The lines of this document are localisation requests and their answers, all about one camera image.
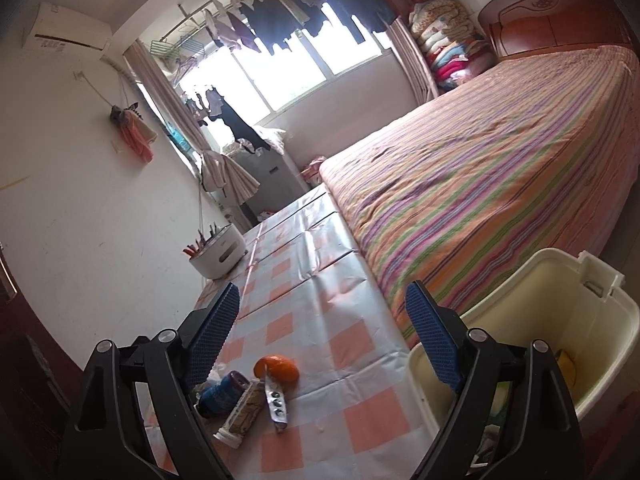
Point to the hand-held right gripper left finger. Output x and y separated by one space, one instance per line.
212 340

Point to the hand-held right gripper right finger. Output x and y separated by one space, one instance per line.
432 340

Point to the small blue bottle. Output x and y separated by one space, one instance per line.
222 392

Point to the orange tangerine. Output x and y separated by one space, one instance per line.
280 367

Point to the silver blister pack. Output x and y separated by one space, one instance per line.
275 405

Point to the cream plastic bin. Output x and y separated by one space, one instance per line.
550 300

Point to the white utensil holder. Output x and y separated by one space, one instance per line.
220 255

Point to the bundle of chopsticks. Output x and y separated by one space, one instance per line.
192 250

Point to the pink checkered tablecloth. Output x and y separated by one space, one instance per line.
310 310

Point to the striped tied cloth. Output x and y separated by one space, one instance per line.
230 175

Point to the grey washing machine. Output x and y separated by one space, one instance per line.
280 175

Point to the dark wooden door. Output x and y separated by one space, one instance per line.
30 360

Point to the bed with striped sheet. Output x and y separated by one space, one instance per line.
475 160

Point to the pink cloth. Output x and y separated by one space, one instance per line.
315 165

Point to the white cloth pile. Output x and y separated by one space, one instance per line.
272 137

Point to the orange hanging towel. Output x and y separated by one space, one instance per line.
137 137

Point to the black hanging garment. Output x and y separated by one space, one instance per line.
237 125

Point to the small hanging laundry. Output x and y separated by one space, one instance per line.
212 102

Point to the pink striped curtain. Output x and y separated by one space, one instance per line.
160 95
412 60

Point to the stack of folded quilts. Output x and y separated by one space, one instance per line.
450 45

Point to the white air conditioner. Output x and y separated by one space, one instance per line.
65 27

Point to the brown wooden headboard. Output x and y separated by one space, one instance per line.
550 15

